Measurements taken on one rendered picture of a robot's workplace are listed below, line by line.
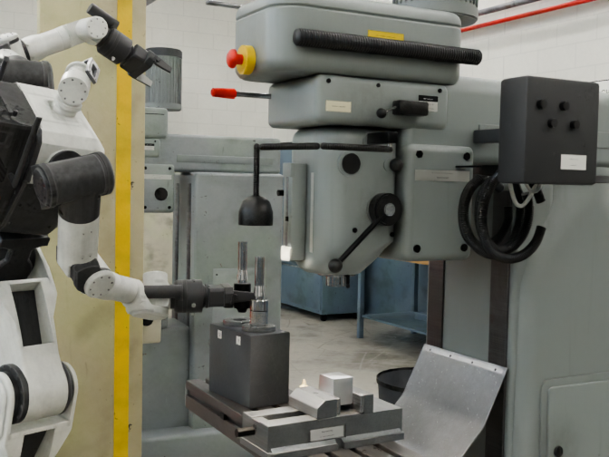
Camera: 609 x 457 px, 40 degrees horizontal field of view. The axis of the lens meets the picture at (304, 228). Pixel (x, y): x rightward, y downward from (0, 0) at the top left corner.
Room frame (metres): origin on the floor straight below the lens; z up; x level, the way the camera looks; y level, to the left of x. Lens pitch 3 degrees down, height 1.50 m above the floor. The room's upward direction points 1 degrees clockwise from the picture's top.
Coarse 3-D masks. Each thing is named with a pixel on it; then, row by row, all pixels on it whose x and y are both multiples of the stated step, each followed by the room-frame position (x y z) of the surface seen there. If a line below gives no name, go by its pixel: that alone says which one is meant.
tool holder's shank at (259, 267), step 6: (258, 258) 2.14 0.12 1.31; (264, 258) 2.15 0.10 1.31; (258, 264) 2.14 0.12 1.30; (264, 264) 2.15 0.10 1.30; (258, 270) 2.14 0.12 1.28; (264, 270) 2.15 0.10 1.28; (258, 276) 2.14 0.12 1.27; (258, 282) 2.14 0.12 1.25; (258, 288) 2.14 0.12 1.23; (264, 288) 2.15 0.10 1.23; (258, 294) 2.14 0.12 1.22; (264, 294) 2.15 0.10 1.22
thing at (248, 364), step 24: (216, 336) 2.22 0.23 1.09; (240, 336) 2.11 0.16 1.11; (264, 336) 2.09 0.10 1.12; (288, 336) 2.14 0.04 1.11; (216, 360) 2.22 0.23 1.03; (240, 360) 2.11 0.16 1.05; (264, 360) 2.09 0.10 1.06; (288, 360) 2.14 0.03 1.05; (216, 384) 2.22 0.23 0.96; (240, 384) 2.11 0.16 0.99; (264, 384) 2.09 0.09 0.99; (288, 384) 2.14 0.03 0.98
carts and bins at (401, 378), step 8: (400, 368) 3.98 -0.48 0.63; (408, 368) 3.99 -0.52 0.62; (376, 376) 3.78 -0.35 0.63; (384, 376) 3.90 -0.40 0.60; (392, 376) 3.94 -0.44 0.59; (400, 376) 3.97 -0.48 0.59; (408, 376) 3.98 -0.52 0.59; (384, 384) 3.65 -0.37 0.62; (392, 384) 3.94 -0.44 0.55; (400, 384) 3.96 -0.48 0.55; (384, 392) 3.67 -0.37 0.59; (392, 392) 3.62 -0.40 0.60; (400, 392) 3.59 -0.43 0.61; (384, 400) 3.67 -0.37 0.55; (392, 400) 3.62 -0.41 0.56
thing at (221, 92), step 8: (216, 88) 1.81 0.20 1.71; (224, 88) 1.82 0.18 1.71; (232, 88) 1.83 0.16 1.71; (216, 96) 1.81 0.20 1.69; (224, 96) 1.82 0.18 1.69; (232, 96) 1.83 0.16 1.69; (240, 96) 1.84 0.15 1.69; (248, 96) 1.85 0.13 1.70; (256, 96) 1.86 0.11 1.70; (264, 96) 1.87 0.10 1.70
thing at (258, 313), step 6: (252, 306) 2.14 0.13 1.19; (258, 306) 2.13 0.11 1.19; (264, 306) 2.14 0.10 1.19; (252, 312) 2.14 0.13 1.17; (258, 312) 2.13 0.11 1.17; (264, 312) 2.14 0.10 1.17; (252, 318) 2.14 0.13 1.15; (258, 318) 2.13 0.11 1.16; (264, 318) 2.14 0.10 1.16; (252, 324) 2.14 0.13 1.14; (258, 324) 2.13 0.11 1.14; (264, 324) 2.14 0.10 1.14
